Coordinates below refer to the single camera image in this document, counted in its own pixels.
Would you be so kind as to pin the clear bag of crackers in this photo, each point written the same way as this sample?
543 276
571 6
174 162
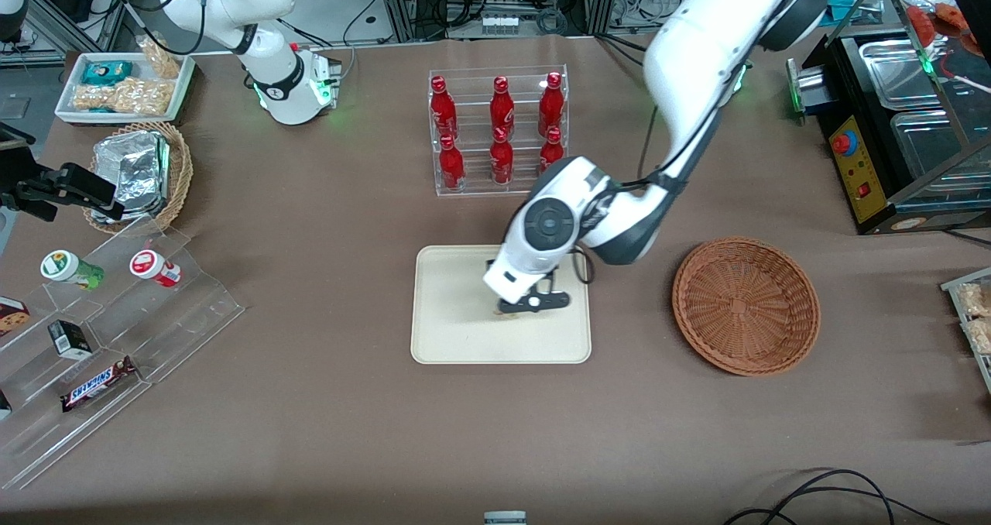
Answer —
980 336
975 300

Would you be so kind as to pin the white rectangular snack tray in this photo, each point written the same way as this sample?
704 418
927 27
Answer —
70 84

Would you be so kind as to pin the silver foil wrapped package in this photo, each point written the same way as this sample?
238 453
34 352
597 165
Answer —
133 170

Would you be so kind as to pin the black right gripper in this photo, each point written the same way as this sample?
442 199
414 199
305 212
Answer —
40 187

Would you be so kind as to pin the cream rectangular serving tray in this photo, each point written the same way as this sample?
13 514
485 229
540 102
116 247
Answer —
457 331

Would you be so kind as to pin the small clear bag of nuts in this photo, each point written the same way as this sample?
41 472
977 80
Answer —
161 58

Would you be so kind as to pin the clear acrylic bottle rack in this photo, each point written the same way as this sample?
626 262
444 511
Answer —
472 192

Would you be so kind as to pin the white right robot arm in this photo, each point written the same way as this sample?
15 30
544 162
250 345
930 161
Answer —
271 53

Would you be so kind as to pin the brown round wicker basket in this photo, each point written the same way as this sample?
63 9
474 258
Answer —
745 306

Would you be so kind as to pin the brown cookie box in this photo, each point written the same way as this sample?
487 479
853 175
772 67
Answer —
11 317

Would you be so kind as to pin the green lidded snack cup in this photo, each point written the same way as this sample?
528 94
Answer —
68 269

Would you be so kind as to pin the Snickers chocolate bar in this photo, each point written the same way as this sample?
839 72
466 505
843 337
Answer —
97 385

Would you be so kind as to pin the red cola bottle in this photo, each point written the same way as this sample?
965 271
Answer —
443 111
502 111
451 167
551 149
550 107
502 161

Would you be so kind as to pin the light oval wicker basket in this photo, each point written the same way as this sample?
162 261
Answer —
180 173

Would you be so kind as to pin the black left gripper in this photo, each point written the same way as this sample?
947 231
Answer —
490 263

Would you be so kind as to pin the grey edge snack tray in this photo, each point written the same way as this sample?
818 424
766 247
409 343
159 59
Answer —
956 281

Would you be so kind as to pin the black food warmer appliance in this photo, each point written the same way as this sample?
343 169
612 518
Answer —
875 169

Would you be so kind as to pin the white power strip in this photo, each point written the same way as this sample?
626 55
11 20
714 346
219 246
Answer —
500 23

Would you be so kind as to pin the silver cylinder with green rim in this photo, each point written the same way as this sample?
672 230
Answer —
805 91

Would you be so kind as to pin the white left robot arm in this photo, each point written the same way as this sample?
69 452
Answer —
697 53

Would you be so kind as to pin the grey device with label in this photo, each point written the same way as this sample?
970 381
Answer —
505 518

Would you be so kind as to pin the large clear bag of nuts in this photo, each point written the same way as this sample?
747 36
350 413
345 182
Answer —
124 97

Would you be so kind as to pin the red lidded snack cup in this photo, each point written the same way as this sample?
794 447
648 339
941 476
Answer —
153 268

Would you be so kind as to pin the clear acrylic stepped display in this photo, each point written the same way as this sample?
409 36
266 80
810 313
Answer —
178 316

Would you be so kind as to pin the teal snack packet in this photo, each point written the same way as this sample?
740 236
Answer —
107 72

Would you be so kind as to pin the red orange food in warmer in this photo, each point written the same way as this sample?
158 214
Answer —
941 20

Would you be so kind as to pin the small black box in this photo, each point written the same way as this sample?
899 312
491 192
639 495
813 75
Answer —
70 340

